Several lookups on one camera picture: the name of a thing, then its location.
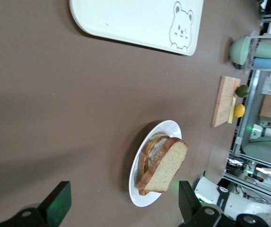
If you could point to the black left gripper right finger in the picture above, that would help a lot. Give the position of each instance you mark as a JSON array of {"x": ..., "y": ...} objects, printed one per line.
[{"x": 188, "y": 208}]

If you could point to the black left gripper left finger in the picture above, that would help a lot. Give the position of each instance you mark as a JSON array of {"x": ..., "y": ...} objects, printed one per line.
[{"x": 55, "y": 203}]

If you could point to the white round plate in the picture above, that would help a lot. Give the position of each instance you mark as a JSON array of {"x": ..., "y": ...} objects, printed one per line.
[{"x": 168, "y": 128}]

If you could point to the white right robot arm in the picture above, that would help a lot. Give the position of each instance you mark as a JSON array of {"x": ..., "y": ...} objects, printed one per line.
[{"x": 211, "y": 191}]

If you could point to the yellow plastic knife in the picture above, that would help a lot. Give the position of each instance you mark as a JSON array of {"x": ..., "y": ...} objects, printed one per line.
[{"x": 231, "y": 111}]

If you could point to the yellow lemon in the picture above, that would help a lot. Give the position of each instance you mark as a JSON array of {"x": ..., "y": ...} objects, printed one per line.
[{"x": 240, "y": 110}]

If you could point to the wooden cutting board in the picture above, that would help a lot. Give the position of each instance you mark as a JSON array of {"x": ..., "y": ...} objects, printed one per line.
[{"x": 224, "y": 101}]

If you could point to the green avocado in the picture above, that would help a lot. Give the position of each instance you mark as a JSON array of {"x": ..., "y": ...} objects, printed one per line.
[{"x": 242, "y": 91}]

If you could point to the orange slice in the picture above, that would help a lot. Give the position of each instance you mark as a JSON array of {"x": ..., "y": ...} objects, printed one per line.
[{"x": 236, "y": 84}]

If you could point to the blue cup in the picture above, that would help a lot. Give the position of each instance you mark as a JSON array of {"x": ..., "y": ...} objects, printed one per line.
[{"x": 266, "y": 63}]

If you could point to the mint green bowl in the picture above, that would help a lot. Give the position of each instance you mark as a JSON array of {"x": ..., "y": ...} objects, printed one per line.
[{"x": 238, "y": 50}]

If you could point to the green cup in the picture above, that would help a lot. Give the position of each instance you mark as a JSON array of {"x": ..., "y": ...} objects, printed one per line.
[{"x": 267, "y": 50}]

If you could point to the cream bear print tray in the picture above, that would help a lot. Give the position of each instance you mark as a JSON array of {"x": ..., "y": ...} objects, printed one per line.
[{"x": 135, "y": 21}]

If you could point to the aluminium frame structure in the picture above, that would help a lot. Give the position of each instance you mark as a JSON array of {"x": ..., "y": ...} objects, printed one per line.
[{"x": 248, "y": 113}]

